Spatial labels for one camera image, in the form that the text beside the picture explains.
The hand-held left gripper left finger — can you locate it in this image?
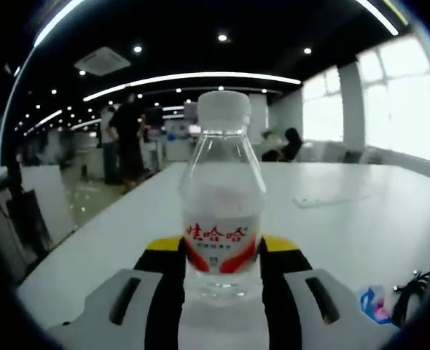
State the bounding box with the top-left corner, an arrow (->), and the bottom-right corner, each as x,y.
47,236 -> 187,350

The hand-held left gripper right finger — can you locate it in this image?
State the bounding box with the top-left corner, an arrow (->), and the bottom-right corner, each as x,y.
260,236 -> 400,350

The blue tissue packet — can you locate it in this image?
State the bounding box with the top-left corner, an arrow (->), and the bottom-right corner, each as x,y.
359,286 -> 393,325

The clear plastic bottle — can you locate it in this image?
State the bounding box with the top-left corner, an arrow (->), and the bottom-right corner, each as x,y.
178,90 -> 267,350

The black cable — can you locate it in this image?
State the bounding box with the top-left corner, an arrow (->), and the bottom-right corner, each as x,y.
391,268 -> 430,325

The white table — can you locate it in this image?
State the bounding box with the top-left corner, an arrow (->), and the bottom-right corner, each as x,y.
16,160 -> 430,333

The grey side desk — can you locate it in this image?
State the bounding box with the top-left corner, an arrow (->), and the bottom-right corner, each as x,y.
0,166 -> 52,289

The potted plant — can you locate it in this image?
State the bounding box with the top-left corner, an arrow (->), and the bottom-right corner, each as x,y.
261,129 -> 285,152

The curved ceiling light strip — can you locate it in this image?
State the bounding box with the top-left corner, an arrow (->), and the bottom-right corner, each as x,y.
82,71 -> 302,102

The ceiling air vent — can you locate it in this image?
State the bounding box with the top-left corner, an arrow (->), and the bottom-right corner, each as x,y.
74,46 -> 132,77

